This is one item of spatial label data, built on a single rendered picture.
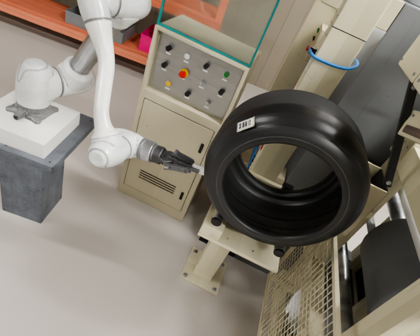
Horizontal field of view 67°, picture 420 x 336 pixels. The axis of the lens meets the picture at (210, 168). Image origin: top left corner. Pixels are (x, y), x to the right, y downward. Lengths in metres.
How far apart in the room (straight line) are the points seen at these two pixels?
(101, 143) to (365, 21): 1.00
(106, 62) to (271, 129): 0.68
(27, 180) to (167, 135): 0.84
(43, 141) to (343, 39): 1.37
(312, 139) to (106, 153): 0.68
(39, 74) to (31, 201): 0.81
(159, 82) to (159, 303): 1.32
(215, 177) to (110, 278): 1.17
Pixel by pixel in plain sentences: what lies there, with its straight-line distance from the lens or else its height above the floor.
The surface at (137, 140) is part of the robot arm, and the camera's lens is 1.31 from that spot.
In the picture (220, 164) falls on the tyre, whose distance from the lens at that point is 1.09.
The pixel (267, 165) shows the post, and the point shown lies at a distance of 1.52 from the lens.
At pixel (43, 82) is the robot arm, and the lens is 1.75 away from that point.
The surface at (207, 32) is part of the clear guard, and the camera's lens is 1.78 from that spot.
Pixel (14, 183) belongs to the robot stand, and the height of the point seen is 0.28.
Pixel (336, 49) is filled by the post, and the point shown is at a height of 1.59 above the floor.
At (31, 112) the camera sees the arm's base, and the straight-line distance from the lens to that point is 1.83.
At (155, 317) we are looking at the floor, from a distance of 2.04.
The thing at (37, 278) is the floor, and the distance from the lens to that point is 2.10.
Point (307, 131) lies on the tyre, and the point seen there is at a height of 1.43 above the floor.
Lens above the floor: 1.82
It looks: 37 degrees down
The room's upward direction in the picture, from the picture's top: 25 degrees clockwise
